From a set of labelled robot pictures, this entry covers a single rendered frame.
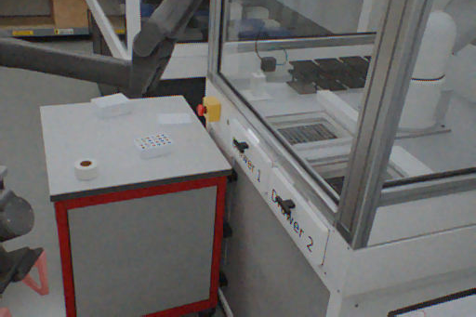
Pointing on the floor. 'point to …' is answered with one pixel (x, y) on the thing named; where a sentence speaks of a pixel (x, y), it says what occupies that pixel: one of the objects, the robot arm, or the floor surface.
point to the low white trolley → (136, 212)
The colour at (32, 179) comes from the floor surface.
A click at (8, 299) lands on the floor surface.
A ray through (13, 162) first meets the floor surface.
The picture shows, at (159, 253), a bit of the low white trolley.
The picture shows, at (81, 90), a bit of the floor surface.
